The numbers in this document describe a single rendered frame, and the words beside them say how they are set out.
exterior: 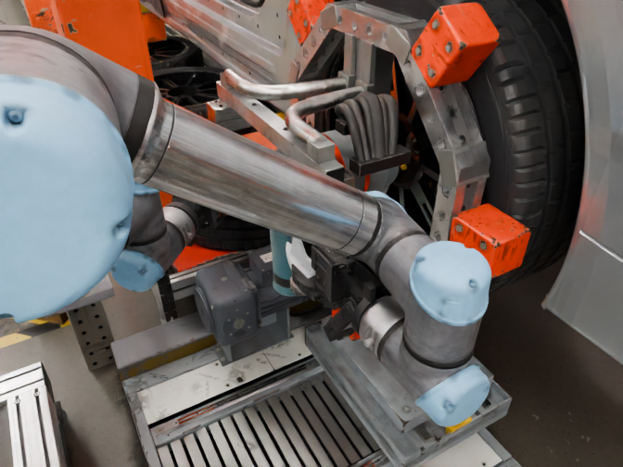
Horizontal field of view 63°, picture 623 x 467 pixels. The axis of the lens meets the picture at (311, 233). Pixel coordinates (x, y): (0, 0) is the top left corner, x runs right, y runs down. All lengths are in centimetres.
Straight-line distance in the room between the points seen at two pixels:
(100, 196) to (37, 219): 3
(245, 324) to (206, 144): 101
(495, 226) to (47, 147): 65
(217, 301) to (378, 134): 76
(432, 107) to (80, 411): 136
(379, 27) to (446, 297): 51
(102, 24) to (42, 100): 93
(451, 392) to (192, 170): 33
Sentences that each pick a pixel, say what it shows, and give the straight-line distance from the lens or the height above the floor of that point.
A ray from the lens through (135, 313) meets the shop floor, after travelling 198.
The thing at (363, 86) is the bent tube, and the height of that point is 101.
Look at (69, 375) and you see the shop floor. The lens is 185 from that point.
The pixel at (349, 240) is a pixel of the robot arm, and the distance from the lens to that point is 54.
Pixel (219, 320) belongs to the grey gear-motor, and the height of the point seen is 35.
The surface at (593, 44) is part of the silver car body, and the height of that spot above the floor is 114.
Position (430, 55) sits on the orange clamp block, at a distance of 78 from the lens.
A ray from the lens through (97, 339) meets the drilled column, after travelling 175.
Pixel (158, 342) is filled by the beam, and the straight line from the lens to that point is 167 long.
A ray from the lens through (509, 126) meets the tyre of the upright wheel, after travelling 80.
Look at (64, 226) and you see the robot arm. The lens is 28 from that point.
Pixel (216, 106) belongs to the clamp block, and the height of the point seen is 95.
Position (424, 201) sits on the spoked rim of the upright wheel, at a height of 78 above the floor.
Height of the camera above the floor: 131
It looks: 35 degrees down
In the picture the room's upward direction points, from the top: straight up
